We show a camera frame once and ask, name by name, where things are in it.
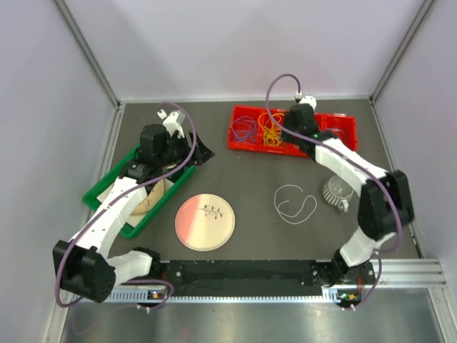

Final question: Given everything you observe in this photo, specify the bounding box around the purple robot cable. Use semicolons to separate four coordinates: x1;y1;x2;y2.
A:
54;101;198;312
265;73;406;311

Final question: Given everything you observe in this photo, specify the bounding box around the grey ribbed ceramic mug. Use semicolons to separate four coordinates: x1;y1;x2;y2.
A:
322;176;354;213

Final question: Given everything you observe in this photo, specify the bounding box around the round wooden board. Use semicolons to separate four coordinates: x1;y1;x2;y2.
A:
132;179;166;215

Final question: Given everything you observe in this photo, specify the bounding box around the pink cream round plate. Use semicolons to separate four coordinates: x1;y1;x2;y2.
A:
174;194;236;252

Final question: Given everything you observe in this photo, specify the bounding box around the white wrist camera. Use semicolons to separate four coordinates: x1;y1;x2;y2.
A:
157;109;186;139
294;92;317;110

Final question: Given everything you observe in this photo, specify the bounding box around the green plastic tray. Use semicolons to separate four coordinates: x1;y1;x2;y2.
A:
82;147;196;239

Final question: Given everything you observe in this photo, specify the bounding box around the red divided plastic bin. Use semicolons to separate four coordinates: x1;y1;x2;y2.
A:
227;105;358;156

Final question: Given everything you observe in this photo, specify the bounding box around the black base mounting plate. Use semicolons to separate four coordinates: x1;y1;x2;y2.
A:
120;259;376;296

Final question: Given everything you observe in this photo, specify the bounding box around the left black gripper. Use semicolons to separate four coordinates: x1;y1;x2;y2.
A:
157;129;214;169

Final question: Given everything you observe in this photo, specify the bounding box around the grey slotted cable duct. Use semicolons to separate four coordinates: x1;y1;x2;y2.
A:
105;289;341;304

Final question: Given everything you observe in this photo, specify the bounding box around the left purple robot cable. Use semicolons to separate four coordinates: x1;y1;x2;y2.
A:
54;101;198;312

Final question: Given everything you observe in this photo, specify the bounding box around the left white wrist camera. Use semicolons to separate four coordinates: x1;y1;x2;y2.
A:
157;109;186;139

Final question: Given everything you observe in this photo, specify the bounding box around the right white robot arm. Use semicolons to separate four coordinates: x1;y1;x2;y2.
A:
281;104;415;284

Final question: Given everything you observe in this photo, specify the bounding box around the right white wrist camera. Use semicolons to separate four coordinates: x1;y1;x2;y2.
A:
294;92;317;110

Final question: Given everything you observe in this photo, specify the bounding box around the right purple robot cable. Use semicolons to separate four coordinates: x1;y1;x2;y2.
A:
265;73;406;311

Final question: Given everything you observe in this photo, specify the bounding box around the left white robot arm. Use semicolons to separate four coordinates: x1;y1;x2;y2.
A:
52;124;214;303

